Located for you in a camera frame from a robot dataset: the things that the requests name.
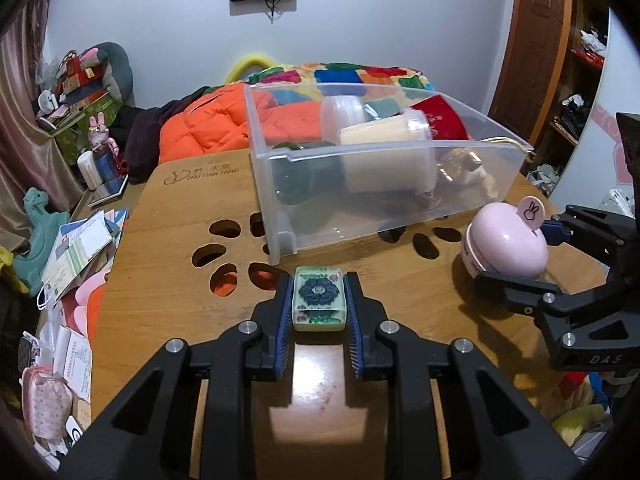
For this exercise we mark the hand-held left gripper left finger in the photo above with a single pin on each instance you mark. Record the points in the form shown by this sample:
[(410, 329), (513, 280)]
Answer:
[(285, 325)]

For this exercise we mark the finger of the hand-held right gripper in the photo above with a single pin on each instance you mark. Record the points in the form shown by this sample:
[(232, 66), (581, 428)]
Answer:
[(520, 292), (555, 230)]

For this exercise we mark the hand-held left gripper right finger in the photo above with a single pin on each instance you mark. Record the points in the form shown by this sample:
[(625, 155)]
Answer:
[(352, 325)]

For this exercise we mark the green flower mahjong tile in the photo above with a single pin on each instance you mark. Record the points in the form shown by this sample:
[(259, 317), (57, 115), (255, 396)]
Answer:
[(318, 295)]

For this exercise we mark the pink round case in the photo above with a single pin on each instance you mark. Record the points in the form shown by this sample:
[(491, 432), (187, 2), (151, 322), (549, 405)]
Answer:
[(505, 240)]

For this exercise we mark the clear plastic storage box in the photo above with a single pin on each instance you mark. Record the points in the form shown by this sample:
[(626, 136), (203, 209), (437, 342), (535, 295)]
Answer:
[(280, 200)]

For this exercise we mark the dark green glass bottle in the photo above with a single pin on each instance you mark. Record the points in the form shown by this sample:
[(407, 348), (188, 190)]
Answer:
[(305, 175)]

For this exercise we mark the cream cylindrical jar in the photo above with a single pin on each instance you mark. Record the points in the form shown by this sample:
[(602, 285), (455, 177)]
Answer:
[(385, 160)]

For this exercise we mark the wooden desktop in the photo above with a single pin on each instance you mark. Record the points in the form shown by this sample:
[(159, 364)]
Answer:
[(160, 240)]

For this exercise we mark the brown wooden door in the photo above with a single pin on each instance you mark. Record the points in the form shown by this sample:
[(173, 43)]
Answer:
[(535, 50)]

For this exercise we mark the orange padded jacket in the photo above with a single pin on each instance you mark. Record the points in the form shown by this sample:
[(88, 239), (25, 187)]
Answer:
[(210, 125)]

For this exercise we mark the white paper sheet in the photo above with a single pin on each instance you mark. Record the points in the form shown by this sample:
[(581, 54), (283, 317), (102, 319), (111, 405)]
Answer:
[(72, 365)]

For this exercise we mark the pile of paper leaflets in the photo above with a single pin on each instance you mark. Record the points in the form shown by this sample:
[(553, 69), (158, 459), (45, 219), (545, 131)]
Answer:
[(80, 255)]

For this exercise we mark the grey tablet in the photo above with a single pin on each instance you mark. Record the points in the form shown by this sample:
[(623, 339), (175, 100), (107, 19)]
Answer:
[(110, 192)]

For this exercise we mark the colourful patchwork blanket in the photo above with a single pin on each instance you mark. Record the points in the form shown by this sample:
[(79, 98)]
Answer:
[(380, 75)]

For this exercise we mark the dark cloth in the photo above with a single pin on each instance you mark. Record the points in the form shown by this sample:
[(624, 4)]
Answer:
[(145, 135)]

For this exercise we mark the blue bottle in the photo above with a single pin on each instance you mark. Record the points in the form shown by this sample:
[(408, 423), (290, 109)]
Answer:
[(106, 167)]

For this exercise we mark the white face mask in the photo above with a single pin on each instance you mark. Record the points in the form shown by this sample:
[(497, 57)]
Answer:
[(47, 297)]

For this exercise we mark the pink floral pouch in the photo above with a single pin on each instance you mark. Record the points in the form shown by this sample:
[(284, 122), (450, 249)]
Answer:
[(45, 402)]

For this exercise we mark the white plastic bottle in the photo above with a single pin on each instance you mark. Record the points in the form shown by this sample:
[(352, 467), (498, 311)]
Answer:
[(86, 170)]

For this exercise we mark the green dinosaur plush toy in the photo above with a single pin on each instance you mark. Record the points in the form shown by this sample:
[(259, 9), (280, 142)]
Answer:
[(40, 240)]

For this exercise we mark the yellow foam pillow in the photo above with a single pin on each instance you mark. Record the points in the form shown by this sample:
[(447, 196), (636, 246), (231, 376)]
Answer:
[(240, 65)]

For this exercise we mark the pink rabbit toy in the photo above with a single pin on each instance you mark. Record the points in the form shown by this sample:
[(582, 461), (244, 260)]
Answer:
[(100, 135)]

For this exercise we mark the yellow cloth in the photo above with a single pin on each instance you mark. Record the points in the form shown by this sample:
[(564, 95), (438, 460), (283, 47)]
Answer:
[(10, 270)]

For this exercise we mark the grey plush cushion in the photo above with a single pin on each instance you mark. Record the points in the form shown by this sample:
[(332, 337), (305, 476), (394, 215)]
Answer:
[(120, 70)]

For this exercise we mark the red patchwork box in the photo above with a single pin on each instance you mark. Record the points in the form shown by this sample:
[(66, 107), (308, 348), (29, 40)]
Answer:
[(80, 72)]

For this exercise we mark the brown satin curtain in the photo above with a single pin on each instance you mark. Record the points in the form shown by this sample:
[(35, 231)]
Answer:
[(20, 110)]

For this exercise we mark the cluttered wall shelf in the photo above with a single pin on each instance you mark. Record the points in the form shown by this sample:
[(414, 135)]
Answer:
[(585, 85)]

